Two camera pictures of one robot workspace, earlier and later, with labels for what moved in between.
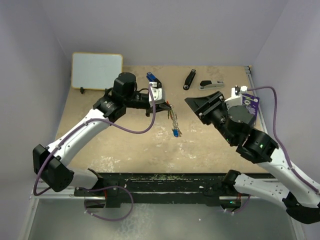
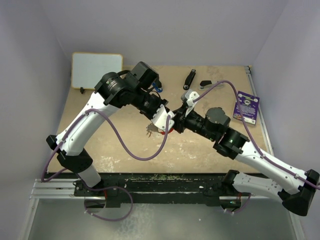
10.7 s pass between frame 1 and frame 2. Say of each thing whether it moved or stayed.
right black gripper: moved
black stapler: stayed
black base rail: stayed
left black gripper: stayed
